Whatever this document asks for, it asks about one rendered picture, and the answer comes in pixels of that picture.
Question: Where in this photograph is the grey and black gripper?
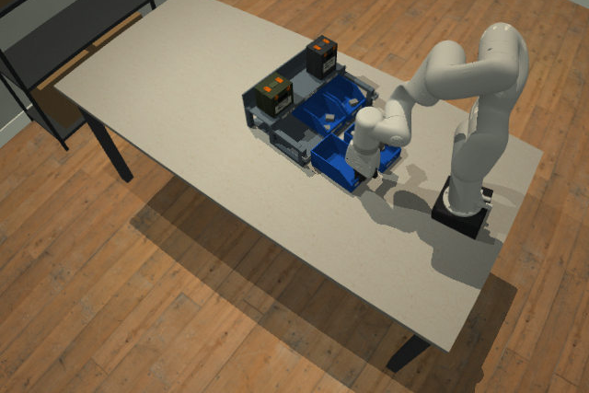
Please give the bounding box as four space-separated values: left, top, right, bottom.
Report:
345 140 380 183

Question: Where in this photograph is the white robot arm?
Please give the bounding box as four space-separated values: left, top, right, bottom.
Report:
351 22 529 217

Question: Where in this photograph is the blue bin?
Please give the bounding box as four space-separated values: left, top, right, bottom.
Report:
292 91 347 138
319 75 366 121
343 124 401 173
311 133 361 193

